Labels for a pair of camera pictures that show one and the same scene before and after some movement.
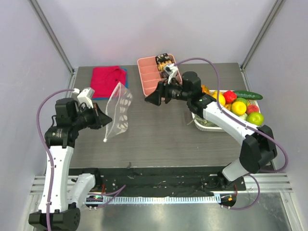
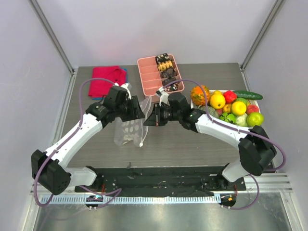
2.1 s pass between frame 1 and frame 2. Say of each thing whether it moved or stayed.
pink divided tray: stayed
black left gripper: moved
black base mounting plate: stayed
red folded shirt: stayed
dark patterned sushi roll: stayed
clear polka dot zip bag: moved
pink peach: stayed
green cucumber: stayed
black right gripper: moved
